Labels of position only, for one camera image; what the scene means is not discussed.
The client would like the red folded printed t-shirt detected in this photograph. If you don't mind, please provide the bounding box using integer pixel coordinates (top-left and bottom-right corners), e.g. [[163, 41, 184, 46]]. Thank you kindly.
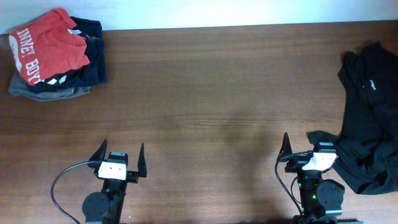
[[8, 8, 90, 85]]

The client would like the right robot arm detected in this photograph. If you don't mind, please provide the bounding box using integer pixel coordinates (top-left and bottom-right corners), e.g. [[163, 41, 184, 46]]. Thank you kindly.
[[275, 133, 345, 224]]

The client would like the grey folded garment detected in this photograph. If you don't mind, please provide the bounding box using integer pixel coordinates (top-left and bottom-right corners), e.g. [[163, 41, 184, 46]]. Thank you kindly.
[[8, 72, 91, 102]]

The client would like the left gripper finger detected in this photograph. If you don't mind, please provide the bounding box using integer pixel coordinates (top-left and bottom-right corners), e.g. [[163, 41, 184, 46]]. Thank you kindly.
[[137, 143, 147, 177], [89, 139, 108, 162]]

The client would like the navy folded garment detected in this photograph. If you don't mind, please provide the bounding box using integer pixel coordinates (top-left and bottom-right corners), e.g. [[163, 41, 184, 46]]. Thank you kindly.
[[29, 17, 108, 93]]

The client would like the black t-shirt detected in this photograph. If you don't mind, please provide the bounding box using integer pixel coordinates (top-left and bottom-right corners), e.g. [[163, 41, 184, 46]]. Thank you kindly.
[[307, 42, 397, 195]]

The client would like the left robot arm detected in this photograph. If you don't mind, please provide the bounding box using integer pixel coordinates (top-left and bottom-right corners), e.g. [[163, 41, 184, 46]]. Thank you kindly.
[[82, 140, 147, 224]]

